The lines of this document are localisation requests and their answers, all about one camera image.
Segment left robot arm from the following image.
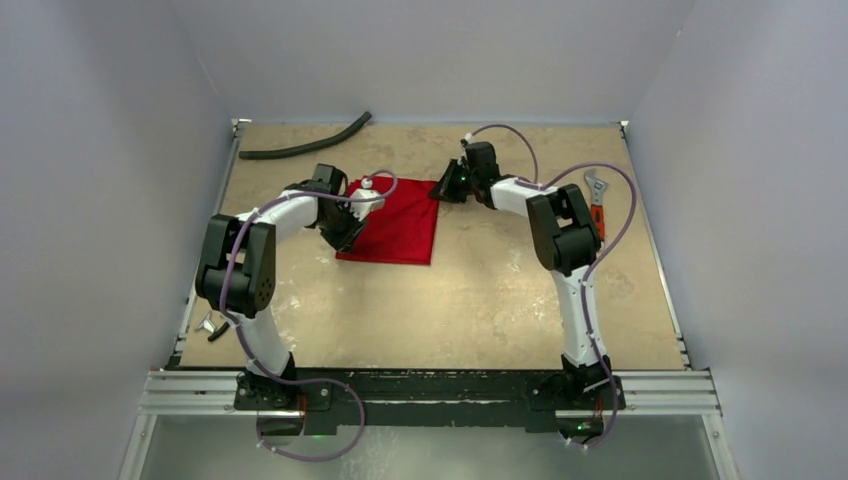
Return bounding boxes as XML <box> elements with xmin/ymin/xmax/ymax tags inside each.
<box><xmin>195</xmin><ymin>164</ymin><xmax>386</xmax><ymax>409</ymax></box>

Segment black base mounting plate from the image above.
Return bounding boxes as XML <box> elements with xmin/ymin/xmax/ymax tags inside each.
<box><xmin>233</xmin><ymin>367</ymin><xmax>625</xmax><ymax>436</ymax></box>

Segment black handled pliers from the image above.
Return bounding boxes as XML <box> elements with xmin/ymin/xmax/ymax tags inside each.
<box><xmin>194</xmin><ymin>310</ymin><xmax>231</xmax><ymax>343</ymax></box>

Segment red cloth napkin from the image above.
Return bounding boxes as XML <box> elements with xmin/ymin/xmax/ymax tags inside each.
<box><xmin>335</xmin><ymin>178</ymin><xmax>439</xmax><ymax>266</ymax></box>

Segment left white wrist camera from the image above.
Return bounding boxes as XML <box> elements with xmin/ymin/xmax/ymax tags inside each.
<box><xmin>348</xmin><ymin>177</ymin><xmax>385</xmax><ymax>220</ymax></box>

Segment aluminium frame rail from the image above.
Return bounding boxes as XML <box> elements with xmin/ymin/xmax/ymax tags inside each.
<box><xmin>135</xmin><ymin>119</ymin><xmax>723</xmax><ymax>419</ymax></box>

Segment black corrugated hose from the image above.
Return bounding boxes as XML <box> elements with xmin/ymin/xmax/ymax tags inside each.
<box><xmin>239</xmin><ymin>111</ymin><xmax>373</xmax><ymax>162</ymax></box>

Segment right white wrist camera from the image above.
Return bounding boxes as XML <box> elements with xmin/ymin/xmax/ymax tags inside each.
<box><xmin>460</xmin><ymin>133</ymin><xmax>475</xmax><ymax>159</ymax></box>

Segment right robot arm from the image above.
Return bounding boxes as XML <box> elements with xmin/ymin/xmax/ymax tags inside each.
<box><xmin>428</xmin><ymin>136</ymin><xmax>612</xmax><ymax>407</ymax></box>

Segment adjustable wrench orange handle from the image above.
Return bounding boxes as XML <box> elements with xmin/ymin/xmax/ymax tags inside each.
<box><xmin>584</xmin><ymin>169</ymin><xmax>609</xmax><ymax>244</ymax></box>

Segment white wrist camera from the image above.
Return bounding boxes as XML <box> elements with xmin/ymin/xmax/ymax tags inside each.
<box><xmin>460</xmin><ymin>133</ymin><xmax>475</xmax><ymax>159</ymax></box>
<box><xmin>348</xmin><ymin>177</ymin><xmax>385</xmax><ymax>220</ymax></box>

